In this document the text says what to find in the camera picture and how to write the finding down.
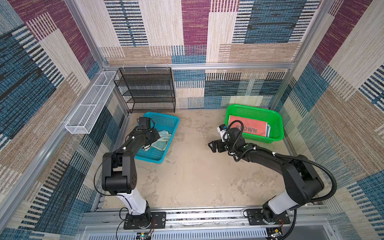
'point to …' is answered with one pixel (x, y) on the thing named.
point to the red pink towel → (250, 126)
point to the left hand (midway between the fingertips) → (156, 134)
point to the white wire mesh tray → (89, 108)
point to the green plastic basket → (274, 118)
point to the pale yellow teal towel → (161, 143)
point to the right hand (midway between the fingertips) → (215, 144)
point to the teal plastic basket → (155, 151)
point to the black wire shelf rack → (147, 89)
